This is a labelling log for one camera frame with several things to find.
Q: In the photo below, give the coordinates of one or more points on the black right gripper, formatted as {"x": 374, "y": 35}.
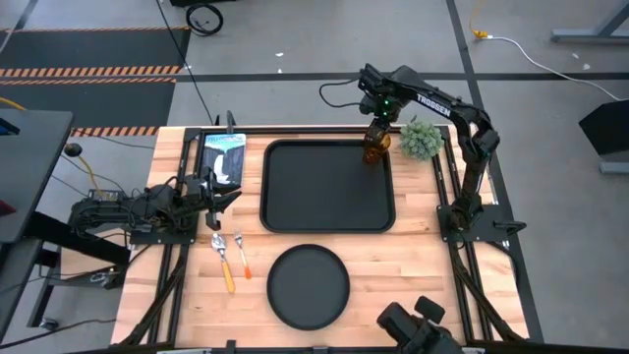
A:
{"x": 379, "y": 100}

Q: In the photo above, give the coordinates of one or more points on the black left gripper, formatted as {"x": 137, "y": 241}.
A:
{"x": 202, "y": 193}

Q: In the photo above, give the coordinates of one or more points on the amber translucent cup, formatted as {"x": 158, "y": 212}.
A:
{"x": 376, "y": 150}

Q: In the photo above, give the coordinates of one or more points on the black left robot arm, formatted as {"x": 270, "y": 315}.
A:
{"x": 123, "y": 211}

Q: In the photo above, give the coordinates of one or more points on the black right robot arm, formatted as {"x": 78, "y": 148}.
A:
{"x": 459, "y": 128}

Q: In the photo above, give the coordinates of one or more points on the black rectangular tray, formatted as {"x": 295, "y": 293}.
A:
{"x": 326, "y": 186}

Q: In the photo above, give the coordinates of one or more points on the black round plate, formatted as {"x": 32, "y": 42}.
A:
{"x": 308, "y": 286}

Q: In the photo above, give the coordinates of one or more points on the green artificial plant ball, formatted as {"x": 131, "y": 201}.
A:
{"x": 421, "y": 140}

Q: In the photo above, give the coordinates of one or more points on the waterfall picture book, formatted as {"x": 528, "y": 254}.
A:
{"x": 223, "y": 159}

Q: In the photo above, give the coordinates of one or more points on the black round knob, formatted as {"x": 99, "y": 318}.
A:
{"x": 73, "y": 150}

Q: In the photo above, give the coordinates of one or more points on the black hazard-striped floor mat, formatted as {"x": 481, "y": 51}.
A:
{"x": 88, "y": 105}
{"x": 93, "y": 49}

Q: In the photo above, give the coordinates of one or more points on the dark grey side desk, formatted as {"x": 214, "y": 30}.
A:
{"x": 27, "y": 172}

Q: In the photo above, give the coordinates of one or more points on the black angular stand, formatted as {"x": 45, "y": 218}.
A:
{"x": 607, "y": 130}

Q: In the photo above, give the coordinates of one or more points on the grey metal table leg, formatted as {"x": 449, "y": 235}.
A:
{"x": 597, "y": 29}

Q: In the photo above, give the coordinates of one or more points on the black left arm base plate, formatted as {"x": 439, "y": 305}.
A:
{"x": 162, "y": 238}

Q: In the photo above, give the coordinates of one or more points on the black metal table frame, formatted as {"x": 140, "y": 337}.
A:
{"x": 444, "y": 172}

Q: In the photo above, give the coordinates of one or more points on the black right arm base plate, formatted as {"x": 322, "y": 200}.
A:
{"x": 491, "y": 223}

